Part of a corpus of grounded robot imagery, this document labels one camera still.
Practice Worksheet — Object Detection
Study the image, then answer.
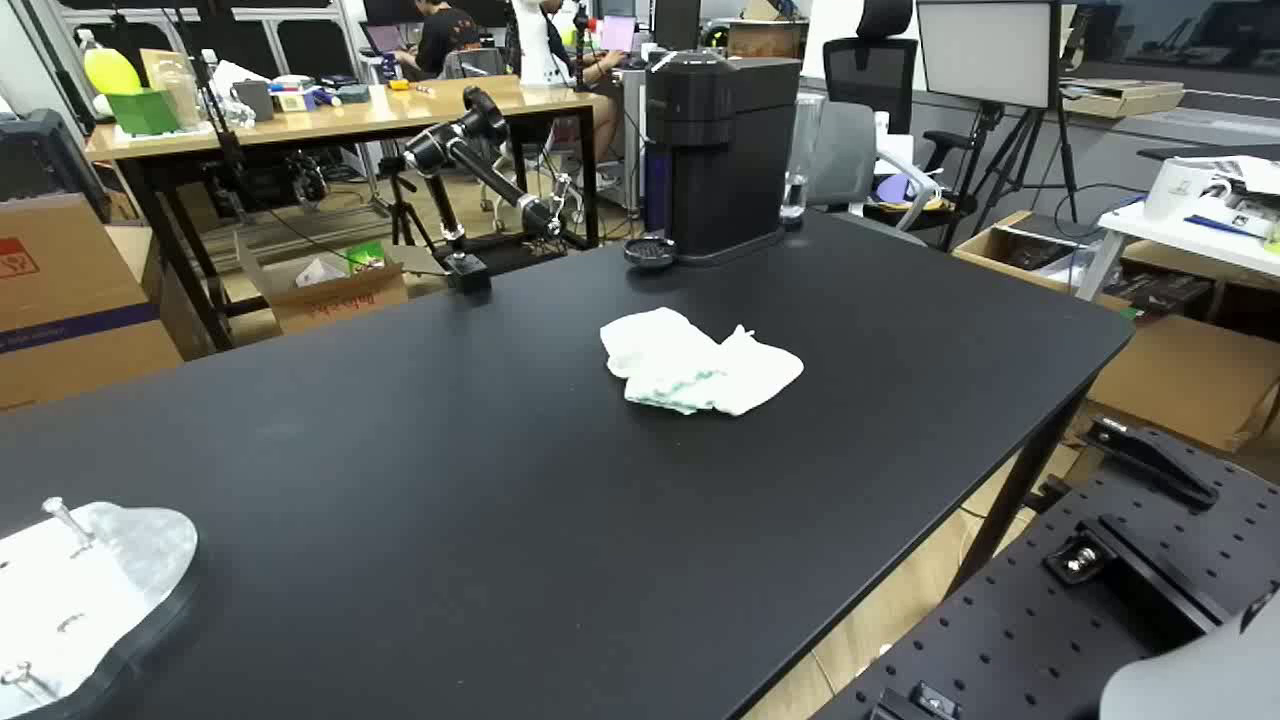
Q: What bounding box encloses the black office chair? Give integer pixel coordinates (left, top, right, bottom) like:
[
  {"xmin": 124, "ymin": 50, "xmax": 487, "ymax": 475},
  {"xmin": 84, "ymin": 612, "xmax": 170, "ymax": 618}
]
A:
[{"xmin": 821, "ymin": 0, "xmax": 922, "ymax": 136}]

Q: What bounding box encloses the grey office chair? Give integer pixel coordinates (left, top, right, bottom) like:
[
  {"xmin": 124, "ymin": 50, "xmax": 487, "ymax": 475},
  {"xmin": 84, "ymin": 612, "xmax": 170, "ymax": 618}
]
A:
[{"xmin": 794, "ymin": 97, "xmax": 943, "ymax": 221}]

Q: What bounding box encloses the yellow round object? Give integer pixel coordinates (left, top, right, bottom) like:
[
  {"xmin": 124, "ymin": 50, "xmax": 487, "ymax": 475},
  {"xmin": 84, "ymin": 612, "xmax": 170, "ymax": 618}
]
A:
[{"xmin": 76, "ymin": 40, "xmax": 149, "ymax": 99}]

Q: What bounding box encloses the long wooden table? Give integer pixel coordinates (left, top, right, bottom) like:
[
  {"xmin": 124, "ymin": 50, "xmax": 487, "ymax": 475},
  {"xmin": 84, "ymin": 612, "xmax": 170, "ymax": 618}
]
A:
[{"xmin": 80, "ymin": 73, "xmax": 604, "ymax": 353}]

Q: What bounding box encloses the green container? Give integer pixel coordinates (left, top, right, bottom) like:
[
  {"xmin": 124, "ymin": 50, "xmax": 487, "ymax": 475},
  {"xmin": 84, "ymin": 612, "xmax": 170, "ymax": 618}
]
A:
[{"xmin": 109, "ymin": 86, "xmax": 184, "ymax": 141}]

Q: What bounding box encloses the shallow open cardboard tray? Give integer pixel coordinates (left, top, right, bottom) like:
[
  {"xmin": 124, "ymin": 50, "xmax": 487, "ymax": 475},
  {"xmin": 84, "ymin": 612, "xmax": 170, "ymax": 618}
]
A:
[{"xmin": 953, "ymin": 206, "xmax": 1113, "ymax": 301}]

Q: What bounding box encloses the white projection board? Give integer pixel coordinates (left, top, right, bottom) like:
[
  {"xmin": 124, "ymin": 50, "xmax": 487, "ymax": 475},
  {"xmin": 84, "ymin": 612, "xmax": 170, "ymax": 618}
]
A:
[{"xmin": 914, "ymin": 0, "xmax": 1064, "ymax": 116}]

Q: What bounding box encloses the white cloth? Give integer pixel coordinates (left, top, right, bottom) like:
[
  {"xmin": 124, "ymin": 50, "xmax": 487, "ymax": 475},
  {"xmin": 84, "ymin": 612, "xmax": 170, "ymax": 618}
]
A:
[{"xmin": 594, "ymin": 303, "xmax": 808, "ymax": 420}]

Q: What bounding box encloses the small round black cap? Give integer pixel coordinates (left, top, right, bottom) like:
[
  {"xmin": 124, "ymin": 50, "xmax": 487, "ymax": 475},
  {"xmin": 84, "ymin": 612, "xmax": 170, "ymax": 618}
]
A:
[{"xmin": 621, "ymin": 230, "xmax": 682, "ymax": 277}]

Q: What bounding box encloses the black coffee machine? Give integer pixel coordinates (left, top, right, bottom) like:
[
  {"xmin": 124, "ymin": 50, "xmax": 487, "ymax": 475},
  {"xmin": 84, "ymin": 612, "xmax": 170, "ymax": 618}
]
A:
[{"xmin": 639, "ymin": 48, "xmax": 802, "ymax": 263}]

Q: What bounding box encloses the open cardboard box with scraps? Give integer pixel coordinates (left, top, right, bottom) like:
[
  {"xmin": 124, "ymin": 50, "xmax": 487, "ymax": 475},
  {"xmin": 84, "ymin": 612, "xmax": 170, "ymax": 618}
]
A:
[{"xmin": 256, "ymin": 248, "xmax": 412, "ymax": 337}]

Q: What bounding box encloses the black perforated breadboard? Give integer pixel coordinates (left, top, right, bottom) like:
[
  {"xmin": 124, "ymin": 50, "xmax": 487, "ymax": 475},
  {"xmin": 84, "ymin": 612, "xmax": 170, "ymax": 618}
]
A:
[{"xmin": 811, "ymin": 425, "xmax": 1280, "ymax": 720}]

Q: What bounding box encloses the seated person in black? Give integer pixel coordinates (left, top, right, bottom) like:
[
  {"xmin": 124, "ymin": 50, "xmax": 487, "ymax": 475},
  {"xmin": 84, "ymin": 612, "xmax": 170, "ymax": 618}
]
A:
[{"xmin": 397, "ymin": 0, "xmax": 493, "ymax": 78}]

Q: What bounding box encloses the white desk with papers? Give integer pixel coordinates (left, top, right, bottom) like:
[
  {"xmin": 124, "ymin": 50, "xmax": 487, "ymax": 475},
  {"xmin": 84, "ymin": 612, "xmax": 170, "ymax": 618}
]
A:
[{"xmin": 1076, "ymin": 150, "xmax": 1280, "ymax": 303}]

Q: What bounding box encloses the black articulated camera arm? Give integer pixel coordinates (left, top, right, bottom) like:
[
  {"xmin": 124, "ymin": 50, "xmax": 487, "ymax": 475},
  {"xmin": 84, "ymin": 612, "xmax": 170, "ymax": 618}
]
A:
[{"xmin": 376, "ymin": 83, "xmax": 570, "ymax": 301}]

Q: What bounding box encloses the black mount with bolt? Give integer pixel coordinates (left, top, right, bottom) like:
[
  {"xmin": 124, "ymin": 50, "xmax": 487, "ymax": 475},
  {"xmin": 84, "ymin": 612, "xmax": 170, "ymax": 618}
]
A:
[{"xmin": 1041, "ymin": 525, "xmax": 1138, "ymax": 593}]

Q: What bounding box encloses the grey curved chair back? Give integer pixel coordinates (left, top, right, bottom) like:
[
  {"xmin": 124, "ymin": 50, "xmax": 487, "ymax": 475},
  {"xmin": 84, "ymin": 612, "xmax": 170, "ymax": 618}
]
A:
[{"xmin": 1095, "ymin": 618, "xmax": 1280, "ymax": 720}]

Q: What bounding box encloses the black board tripod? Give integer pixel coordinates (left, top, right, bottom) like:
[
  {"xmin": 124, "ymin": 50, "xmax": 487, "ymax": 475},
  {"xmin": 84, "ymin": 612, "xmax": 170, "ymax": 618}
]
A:
[{"xmin": 948, "ymin": 99, "xmax": 1088, "ymax": 252}]

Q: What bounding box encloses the plain brown cardboard box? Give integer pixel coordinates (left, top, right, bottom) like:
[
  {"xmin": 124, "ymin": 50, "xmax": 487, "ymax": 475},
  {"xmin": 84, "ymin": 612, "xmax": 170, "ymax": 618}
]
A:
[{"xmin": 1084, "ymin": 311, "xmax": 1280, "ymax": 456}]

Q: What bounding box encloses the large printed cardboard box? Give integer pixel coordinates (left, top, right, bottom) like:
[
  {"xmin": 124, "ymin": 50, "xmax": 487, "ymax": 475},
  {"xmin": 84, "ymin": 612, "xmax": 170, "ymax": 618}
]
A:
[{"xmin": 0, "ymin": 192, "xmax": 186, "ymax": 414}]

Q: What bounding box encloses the black clamp bracket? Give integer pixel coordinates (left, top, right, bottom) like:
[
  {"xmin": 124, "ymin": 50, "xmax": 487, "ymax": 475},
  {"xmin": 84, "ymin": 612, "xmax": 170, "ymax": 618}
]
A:
[{"xmin": 1084, "ymin": 410, "xmax": 1221, "ymax": 512}]

